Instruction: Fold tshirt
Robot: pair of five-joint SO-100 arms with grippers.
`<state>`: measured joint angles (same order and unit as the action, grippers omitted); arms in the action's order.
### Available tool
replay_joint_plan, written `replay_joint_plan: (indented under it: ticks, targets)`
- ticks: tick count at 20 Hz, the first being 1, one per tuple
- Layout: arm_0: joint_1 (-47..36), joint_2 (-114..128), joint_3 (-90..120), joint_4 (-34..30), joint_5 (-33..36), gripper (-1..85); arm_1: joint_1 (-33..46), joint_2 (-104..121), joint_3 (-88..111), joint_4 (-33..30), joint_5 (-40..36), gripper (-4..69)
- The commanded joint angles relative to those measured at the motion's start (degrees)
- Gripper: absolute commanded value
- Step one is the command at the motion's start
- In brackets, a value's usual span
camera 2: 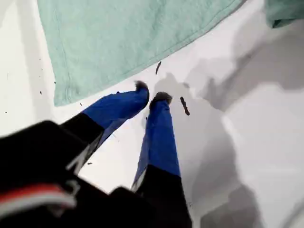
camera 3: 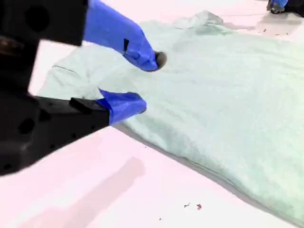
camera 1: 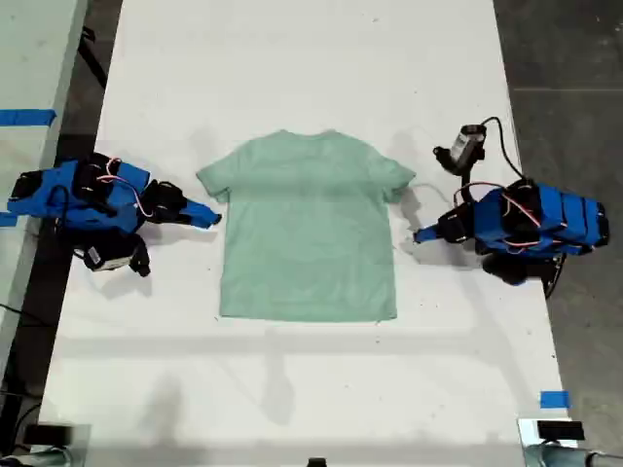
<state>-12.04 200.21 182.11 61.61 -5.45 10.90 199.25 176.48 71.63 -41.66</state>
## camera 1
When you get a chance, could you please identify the pale green T-shirt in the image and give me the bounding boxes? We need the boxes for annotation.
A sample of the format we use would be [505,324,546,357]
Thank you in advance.
[195,128,418,323]

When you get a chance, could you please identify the long blue tape strip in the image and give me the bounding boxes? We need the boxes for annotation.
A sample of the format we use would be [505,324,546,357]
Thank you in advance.
[0,108,57,128]

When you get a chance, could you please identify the squarish blue tape piece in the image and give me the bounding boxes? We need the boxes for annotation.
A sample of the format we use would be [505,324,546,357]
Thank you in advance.
[539,390,571,410]

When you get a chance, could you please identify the grey metal tube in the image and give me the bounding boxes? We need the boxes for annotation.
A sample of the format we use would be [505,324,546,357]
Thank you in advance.
[0,447,67,467]
[525,445,623,467]

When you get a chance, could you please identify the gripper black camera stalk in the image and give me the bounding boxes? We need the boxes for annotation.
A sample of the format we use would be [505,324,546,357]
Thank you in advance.
[127,233,153,278]
[458,164,477,203]

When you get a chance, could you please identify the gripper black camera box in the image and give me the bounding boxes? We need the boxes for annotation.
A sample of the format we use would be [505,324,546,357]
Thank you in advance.
[81,241,135,272]
[432,124,488,175]

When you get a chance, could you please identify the gripper black camera cable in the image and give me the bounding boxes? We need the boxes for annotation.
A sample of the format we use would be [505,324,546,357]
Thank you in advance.
[479,115,530,182]
[51,183,89,259]

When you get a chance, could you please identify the thin black floor cable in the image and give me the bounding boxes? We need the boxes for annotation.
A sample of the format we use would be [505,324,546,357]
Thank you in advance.
[0,302,36,325]

